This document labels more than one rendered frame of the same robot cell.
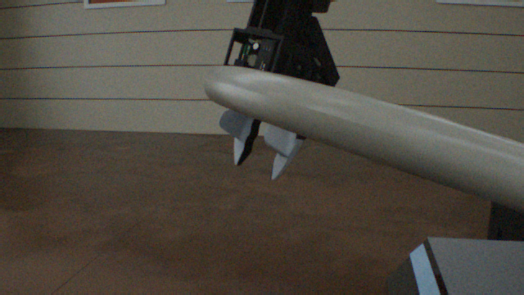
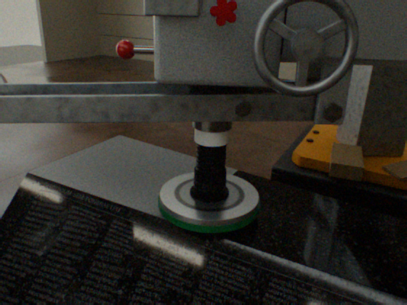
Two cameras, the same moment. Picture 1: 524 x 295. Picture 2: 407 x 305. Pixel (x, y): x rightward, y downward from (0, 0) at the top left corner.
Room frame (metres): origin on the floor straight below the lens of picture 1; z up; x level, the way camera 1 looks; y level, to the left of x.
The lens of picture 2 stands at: (0.01, -1.02, 1.29)
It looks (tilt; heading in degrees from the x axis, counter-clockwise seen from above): 23 degrees down; 20
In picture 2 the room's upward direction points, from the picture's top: 2 degrees clockwise
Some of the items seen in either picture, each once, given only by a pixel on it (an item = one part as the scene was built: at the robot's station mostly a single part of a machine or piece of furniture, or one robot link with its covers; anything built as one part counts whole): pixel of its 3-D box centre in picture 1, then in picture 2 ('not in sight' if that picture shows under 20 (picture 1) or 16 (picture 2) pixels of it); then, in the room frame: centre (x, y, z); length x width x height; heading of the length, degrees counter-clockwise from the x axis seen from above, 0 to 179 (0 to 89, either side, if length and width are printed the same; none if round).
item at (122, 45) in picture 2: not in sight; (139, 50); (0.54, -0.71, 1.22); 0.08 x 0.03 x 0.03; 110
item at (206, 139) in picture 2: not in sight; (211, 132); (0.65, -0.81, 1.05); 0.07 x 0.07 x 0.04
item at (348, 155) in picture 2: not in sight; (346, 160); (1.24, -1.10, 0.81); 0.20 x 0.10 x 0.05; 0
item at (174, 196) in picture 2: not in sight; (208, 194); (0.65, -0.81, 0.91); 0.21 x 0.21 x 0.01
